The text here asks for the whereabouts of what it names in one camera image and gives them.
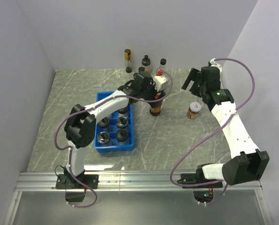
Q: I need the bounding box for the red lid jar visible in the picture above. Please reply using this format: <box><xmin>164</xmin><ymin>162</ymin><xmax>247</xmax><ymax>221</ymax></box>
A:
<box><xmin>149</xmin><ymin>101</ymin><xmax>163</xmax><ymax>116</ymax></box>

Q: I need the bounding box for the tall clear sauce bottle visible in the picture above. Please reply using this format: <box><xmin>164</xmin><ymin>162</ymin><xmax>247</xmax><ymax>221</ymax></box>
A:
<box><xmin>156</xmin><ymin>58</ymin><xmax>167</xmax><ymax>75</ymax></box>

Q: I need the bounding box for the black cap bottle front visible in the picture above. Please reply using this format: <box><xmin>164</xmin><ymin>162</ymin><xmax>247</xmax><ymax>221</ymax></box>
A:
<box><xmin>116</xmin><ymin>117</ymin><xmax>128</xmax><ymax>129</ymax></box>

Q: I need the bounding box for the black cap bottle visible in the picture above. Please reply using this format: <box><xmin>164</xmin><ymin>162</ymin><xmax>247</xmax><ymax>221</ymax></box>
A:
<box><xmin>116</xmin><ymin>117</ymin><xmax>128</xmax><ymax>129</ymax></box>
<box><xmin>98</xmin><ymin>117</ymin><xmax>110</xmax><ymax>130</ymax></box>

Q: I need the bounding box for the knob lid jar white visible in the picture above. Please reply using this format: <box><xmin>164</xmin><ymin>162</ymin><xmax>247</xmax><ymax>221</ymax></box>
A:
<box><xmin>116</xmin><ymin>129</ymin><xmax>128</xmax><ymax>145</ymax></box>

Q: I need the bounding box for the blue divided plastic bin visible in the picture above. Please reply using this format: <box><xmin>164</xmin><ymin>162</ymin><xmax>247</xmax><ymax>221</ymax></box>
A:
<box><xmin>94</xmin><ymin>90</ymin><xmax>135</xmax><ymax>153</ymax></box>

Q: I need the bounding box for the black cap bottle back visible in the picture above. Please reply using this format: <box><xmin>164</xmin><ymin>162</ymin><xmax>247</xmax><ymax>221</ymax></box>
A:
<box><xmin>98</xmin><ymin>117</ymin><xmax>110</xmax><ymax>130</ymax></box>

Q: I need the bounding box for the shaker jar white powder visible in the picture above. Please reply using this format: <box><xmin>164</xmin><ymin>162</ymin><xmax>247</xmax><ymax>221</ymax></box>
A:
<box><xmin>97</xmin><ymin>131</ymin><xmax>111</xmax><ymax>146</ymax></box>

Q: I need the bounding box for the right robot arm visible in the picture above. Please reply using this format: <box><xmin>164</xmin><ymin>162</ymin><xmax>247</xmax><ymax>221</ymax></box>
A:
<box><xmin>182</xmin><ymin>66</ymin><xmax>270</xmax><ymax>187</ymax></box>

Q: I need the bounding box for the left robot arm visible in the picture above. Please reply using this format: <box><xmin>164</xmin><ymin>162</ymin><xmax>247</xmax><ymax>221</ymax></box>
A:
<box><xmin>54</xmin><ymin>72</ymin><xmax>172</xmax><ymax>188</ymax></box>

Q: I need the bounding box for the small spice jar back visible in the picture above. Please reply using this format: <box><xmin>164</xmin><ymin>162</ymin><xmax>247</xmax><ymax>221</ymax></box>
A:
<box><xmin>138</xmin><ymin>67</ymin><xmax>145</xmax><ymax>72</ymax></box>

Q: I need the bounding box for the white lid spice jar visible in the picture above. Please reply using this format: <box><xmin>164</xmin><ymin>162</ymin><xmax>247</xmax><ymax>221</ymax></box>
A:
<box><xmin>187</xmin><ymin>102</ymin><xmax>202</xmax><ymax>119</ymax></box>

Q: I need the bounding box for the tall yellow black grinder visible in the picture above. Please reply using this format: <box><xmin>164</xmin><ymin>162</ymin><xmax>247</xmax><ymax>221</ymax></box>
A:
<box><xmin>124</xmin><ymin>49</ymin><xmax>132</xmax><ymax>73</ymax></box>

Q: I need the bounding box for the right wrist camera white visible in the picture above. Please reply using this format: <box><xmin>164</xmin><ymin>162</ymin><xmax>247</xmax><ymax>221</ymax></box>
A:
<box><xmin>208</xmin><ymin>58</ymin><xmax>222</xmax><ymax>72</ymax></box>

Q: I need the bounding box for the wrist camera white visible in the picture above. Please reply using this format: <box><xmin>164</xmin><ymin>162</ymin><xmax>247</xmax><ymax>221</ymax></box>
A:
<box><xmin>153</xmin><ymin>70</ymin><xmax>168</xmax><ymax>91</ymax></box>
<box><xmin>208</xmin><ymin>58</ymin><xmax>222</xmax><ymax>72</ymax></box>

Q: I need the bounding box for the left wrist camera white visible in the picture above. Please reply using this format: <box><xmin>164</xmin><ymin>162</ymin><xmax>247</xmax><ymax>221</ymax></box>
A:
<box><xmin>153</xmin><ymin>70</ymin><xmax>168</xmax><ymax>91</ymax></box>

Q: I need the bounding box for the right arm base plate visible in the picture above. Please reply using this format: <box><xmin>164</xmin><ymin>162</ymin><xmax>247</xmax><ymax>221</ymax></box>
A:
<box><xmin>177</xmin><ymin>173</ymin><xmax>223</xmax><ymax>188</ymax></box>

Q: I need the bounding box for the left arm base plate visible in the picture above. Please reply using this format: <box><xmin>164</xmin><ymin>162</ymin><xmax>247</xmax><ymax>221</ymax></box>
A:
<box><xmin>55</xmin><ymin>174</ymin><xmax>99</xmax><ymax>189</ymax></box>

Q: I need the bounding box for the aluminium front rail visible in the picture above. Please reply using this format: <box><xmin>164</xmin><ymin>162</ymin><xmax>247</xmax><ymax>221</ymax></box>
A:
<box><xmin>14</xmin><ymin>170</ymin><xmax>263</xmax><ymax>193</ymax></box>

